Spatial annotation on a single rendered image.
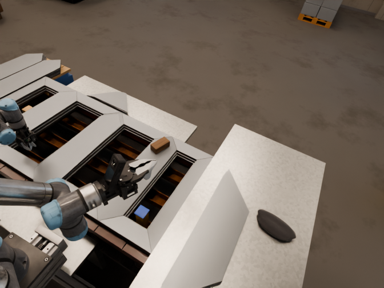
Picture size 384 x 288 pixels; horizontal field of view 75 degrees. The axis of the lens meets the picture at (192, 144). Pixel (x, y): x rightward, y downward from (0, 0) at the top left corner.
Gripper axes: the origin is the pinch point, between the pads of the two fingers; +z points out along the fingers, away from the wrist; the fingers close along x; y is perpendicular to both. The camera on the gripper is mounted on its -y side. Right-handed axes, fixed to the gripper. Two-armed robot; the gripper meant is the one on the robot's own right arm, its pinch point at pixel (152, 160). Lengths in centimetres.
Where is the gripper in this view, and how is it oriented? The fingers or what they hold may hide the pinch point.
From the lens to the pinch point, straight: 86.5
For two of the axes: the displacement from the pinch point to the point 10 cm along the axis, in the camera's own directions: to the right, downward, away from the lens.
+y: -0.3, 7.6, 6.5
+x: 6.2, 5.3, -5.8
